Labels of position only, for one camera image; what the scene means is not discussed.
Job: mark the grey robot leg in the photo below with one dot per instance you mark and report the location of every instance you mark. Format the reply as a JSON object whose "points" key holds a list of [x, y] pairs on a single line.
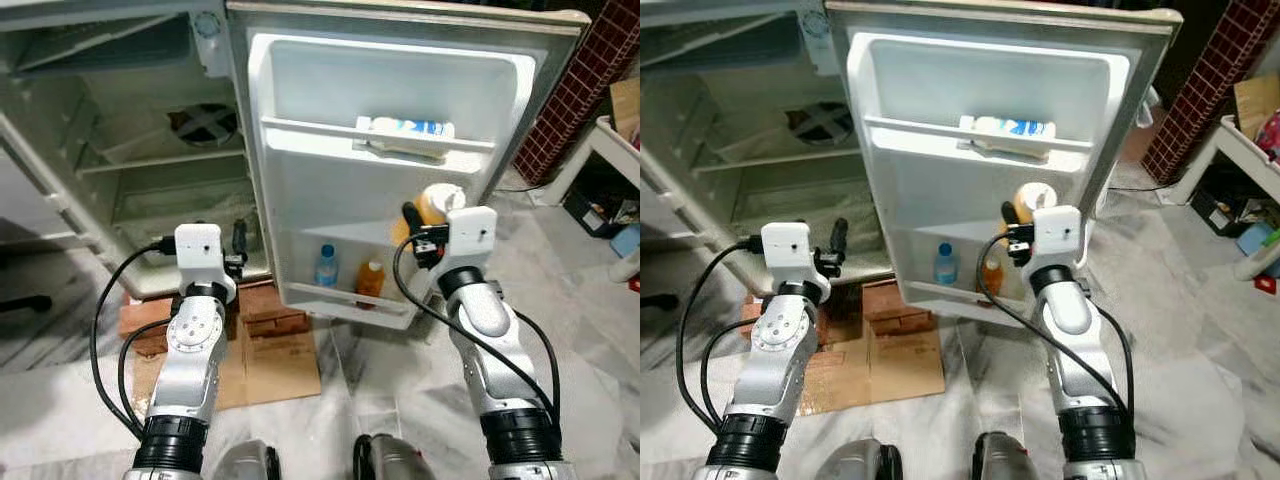
{"points": [[245, 462], [855, 462], [1005, 458], [395, 460]]}

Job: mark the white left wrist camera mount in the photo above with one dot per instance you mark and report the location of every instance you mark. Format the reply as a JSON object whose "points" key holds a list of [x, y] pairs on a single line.
{"points": [[200, 255], [790, 255]]}

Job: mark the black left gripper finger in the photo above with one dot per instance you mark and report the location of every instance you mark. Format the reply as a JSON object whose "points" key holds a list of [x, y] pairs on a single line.
{"points": [[239, 238], [839, 236]]}

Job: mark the dark red tiled column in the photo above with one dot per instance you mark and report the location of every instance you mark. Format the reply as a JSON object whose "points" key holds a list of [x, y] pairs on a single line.
{"points": [[1210, 90], [580, 90]]}

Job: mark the grey left robot leg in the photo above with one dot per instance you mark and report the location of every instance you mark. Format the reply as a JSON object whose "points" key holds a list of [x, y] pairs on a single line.
{"points": [[245, 462], [855, 462]]}

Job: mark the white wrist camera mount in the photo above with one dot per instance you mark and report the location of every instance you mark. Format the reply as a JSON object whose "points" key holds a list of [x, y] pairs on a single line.
{"points": [[790, 255], [472, 235], [200, 255], [1058, 235]]}

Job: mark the orange squeeze bottle white nozzle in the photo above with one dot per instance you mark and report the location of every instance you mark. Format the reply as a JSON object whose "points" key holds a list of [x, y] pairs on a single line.
{"points": [[440, 205], [1030, 205]]}

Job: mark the blue plastic basin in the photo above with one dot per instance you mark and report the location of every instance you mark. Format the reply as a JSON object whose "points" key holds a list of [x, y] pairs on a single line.
{"points": [[1255, 240], [627, 240]]}

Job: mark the round fridge fan grille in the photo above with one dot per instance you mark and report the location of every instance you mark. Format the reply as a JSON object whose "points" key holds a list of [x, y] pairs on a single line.
{"points": [[822, 122], [205, 125]]}

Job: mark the pink bag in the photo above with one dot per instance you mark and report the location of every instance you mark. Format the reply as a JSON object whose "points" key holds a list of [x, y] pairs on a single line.
{"points": [[1272, 135]]}

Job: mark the white storage shelf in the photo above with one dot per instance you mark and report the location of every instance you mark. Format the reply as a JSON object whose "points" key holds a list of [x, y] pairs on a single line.
{"points": [[600, 140], [1240, 150]]}

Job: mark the flattened brown cardboard sheet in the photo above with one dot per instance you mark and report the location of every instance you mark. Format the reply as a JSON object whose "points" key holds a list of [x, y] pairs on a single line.
{"points": [[905, 370], [280, 370]]}

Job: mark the white carton blue print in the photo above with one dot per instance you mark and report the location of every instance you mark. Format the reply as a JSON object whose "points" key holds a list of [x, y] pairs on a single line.
{"points": [[410, 130], [1010, 128]]}

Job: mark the brown cardboard box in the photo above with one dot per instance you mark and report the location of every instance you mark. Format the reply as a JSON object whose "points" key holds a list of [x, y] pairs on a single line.
{"points": [[626, 110], [1255, 105]]}

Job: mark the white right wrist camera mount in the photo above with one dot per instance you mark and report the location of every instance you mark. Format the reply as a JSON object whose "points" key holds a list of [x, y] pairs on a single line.
{"points": [[472, 235], [1058, 235]]}

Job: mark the grey right robot leg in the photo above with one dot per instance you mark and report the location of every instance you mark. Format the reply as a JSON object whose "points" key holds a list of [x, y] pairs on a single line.
{"points": [[1005, 458], [395, 460]]}

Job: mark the small orange drink bottle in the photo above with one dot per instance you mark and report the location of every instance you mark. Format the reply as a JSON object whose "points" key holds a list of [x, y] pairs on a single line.
{"points": [[370, 282], [992, 277]]}

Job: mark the silver fridge cabinet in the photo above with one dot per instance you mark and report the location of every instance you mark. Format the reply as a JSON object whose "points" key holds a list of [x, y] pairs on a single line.
{"points": [[760, 190], [120, 190]]}

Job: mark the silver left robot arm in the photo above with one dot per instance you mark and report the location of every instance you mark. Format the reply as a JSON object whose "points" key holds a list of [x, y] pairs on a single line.
{"points": [[185, 370], [770, 370]]}

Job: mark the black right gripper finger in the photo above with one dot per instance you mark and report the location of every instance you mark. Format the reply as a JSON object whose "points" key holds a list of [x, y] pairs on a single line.
{"points": [[1007, 212], [410, 215]]}

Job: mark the small blue water bottle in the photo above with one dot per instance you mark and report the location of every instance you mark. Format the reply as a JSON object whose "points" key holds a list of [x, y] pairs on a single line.
{"points": [[946, 266], [327, 268]]}

